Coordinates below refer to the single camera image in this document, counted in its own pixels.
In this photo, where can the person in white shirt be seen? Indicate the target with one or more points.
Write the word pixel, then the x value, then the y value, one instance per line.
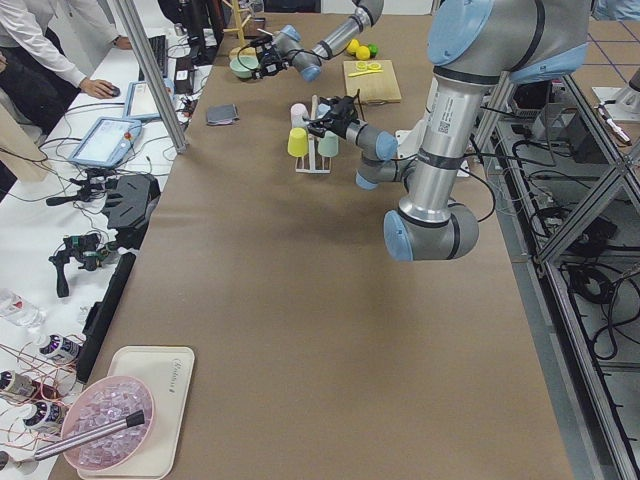
pixel 36 75

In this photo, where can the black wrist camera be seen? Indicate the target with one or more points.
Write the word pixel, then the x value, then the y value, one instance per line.
pixel 261 41

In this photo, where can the pink plastic cup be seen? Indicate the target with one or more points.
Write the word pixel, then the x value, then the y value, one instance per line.
pixel 299 115

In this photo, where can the green lime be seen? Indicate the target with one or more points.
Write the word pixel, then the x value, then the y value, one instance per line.
pixel 372 50

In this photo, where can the grey folded cloth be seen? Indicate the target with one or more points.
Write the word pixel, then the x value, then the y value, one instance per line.
pixel 222 114

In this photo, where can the beige plastic tray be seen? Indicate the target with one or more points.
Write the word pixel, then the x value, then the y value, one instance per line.
pixel 166 371

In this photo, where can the mint green bowl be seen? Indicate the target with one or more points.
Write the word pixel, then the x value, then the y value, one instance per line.
pixel 244 67

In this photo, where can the wooden mug tree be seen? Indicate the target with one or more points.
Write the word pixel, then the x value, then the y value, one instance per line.
pixel 243 23

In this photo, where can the green plastic cup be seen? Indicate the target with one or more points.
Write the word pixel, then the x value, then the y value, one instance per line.
pixel 328 145

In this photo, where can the black monitor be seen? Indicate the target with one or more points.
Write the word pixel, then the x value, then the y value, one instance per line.
pixel 205 23

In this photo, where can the yellow plastic cup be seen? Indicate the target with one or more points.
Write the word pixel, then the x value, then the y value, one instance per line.
pixel 297 145

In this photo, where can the whole yellow lemon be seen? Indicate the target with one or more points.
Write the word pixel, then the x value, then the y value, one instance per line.
pixel 352 47
pixel 363 53

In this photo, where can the pink bowl with ice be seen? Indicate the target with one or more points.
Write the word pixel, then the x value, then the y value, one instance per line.
pixel 108 400

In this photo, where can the white wire cup holder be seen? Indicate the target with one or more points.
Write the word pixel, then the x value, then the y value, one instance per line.
pixel 313 163

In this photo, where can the wooden cutting board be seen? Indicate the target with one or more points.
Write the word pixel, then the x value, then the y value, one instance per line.
pixel 373 88

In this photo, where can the blue teach pendant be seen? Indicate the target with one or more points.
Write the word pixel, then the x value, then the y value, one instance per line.
pixel 107 142
pixel 139 103

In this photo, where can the aluminium frame post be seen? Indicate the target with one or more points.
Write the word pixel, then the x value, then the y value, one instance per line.
pixel 134 28

